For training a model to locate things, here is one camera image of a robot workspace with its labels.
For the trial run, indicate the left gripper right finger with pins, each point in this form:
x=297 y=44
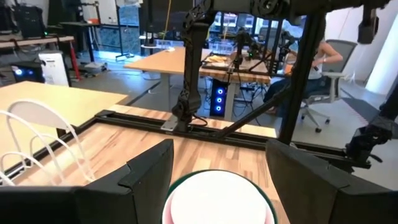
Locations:
x=326 y=199

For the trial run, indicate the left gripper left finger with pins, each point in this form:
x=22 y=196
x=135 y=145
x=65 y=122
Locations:
x=93 y=202

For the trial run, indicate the white plate with pink underside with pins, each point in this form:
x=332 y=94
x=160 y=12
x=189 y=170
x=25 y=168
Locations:
x=217 y=199

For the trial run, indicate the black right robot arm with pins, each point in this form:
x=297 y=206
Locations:
x=192 y=62

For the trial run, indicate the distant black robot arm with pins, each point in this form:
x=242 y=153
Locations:
x=241 y=46

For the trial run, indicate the green plate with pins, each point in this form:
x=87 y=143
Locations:
x=270 y=207

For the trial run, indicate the person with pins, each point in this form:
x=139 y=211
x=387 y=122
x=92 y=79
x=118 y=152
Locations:
x=314 y=77

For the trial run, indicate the grey office chair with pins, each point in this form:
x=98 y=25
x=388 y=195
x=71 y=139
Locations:
x=339 y=62

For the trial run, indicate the white perforated computer case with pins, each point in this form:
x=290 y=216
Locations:
x=53 y=68

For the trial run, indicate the black computer case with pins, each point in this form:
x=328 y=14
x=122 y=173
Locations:
x=26 y=73

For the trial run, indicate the black computer with blue lights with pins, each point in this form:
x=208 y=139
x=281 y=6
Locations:
x=219 y=98

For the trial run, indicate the wood-top rig table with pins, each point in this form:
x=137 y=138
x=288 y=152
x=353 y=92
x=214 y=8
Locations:
x=242 y=77

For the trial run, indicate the light wood table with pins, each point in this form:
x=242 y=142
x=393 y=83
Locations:
x=168 y=60

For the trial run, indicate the table with red leg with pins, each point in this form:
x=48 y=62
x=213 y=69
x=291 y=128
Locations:
x=37 y=40

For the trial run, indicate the black screen panel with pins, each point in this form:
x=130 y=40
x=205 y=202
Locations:
x=161 y=12

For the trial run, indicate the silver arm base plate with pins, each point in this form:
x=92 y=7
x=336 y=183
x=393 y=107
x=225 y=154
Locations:
x=169 y=124

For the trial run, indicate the black aluminium rig frame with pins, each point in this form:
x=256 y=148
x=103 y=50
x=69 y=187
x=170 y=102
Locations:
x=217 y=132

